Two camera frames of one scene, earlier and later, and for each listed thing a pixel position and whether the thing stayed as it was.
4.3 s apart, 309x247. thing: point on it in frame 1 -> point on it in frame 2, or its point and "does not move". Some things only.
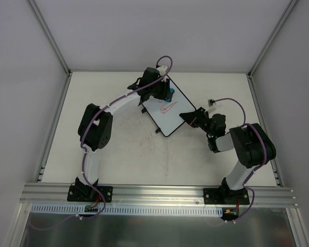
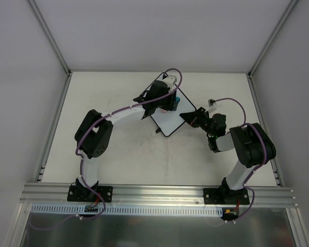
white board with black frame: [166, 116] does not move
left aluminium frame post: [50, 36] does not move
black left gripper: [164, 90] -> [171, 102]
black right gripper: [198, 118] does not move
